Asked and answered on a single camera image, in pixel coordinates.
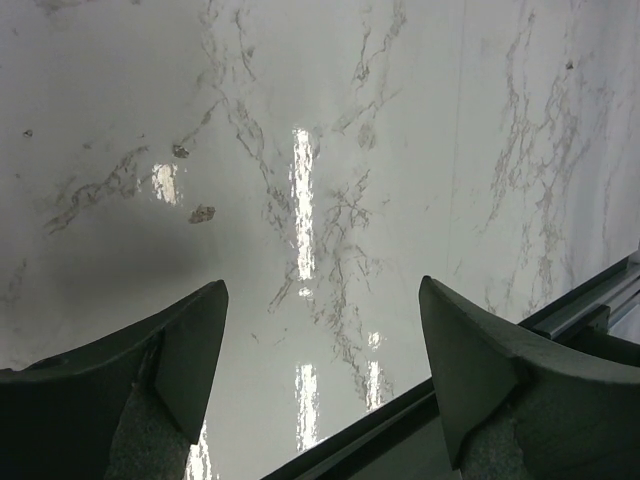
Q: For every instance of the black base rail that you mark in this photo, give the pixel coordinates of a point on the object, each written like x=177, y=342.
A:
x=404, y=439

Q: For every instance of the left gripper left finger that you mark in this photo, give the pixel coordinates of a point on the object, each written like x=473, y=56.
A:
x=127, y=406

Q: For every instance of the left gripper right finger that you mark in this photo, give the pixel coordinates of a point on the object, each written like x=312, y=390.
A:
x=517, y=405

